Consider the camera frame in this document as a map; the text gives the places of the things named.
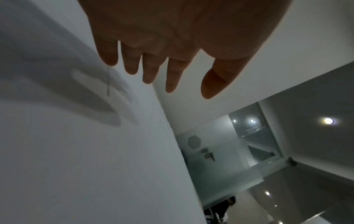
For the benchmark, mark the person's left hand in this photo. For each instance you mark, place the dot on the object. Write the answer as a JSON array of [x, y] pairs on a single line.
[[179, 28]]

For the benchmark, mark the pile of white paper sheets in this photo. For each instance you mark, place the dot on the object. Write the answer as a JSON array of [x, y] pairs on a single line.
[[83, 164]]

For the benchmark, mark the gray hexagon sticker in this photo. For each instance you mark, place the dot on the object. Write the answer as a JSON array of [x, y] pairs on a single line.
[[194, 142]]

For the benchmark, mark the frosted glass door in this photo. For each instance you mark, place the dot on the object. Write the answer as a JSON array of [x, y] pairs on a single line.
[[221, 175]]

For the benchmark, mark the black door fitting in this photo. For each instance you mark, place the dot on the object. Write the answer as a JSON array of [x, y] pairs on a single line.
[[292, 161]]

